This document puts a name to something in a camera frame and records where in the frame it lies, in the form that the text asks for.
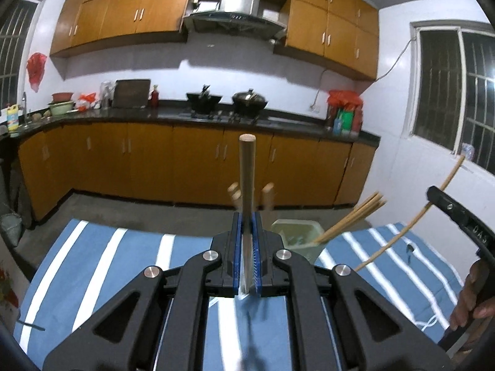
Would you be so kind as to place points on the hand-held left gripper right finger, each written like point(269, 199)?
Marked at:
point(256, 255)

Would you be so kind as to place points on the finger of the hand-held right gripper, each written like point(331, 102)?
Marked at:
point(444, 203)

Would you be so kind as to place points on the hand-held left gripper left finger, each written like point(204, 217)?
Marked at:
point(236, 255)

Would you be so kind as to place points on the grey-green perforated utensil holder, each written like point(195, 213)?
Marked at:
point(305, 253)

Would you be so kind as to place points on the thin dark wooden chopstick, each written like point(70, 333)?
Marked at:
point(398, 235)

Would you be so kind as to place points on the person's right hand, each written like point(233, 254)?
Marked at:
point(473, 293)

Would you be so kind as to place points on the clear plastic bottle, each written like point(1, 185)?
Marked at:
point(468, 151)

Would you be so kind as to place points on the barred window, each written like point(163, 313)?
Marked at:
point(456, 89)
point(17, 46)

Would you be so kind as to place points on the orange wooden base cabinets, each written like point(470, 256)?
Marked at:
point(154, 162)

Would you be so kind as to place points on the red bag with bottles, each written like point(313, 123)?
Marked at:
point(345, 112)

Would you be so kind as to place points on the gas stove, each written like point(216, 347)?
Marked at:
point(224, 117)

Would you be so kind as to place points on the blue white striped tablecloth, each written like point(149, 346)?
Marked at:
point(96, 278)

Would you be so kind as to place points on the black wok with lid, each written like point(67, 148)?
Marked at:
point(250, 104)

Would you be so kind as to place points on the red bottle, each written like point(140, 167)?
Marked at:
point(154, 97)

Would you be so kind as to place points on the dark cutting board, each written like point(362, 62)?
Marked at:
point(131, 93)

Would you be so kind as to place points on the clear plastic bag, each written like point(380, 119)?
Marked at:
point(107, 96)

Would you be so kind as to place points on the green basin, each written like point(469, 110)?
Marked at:
point(61, 109)

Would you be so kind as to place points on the red basin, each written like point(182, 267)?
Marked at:
point(62, 97)

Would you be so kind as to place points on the steel range hood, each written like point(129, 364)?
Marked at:
point(236, 11)

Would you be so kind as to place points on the metal faucet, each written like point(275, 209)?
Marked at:
point(24, 106)

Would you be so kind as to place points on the yellow detergent bottle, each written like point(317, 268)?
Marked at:
point(12, 119)

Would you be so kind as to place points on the white wall outlet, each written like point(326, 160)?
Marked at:
point(315, 108)

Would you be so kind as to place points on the red plastic bag on wall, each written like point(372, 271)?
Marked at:
point(36, 70)

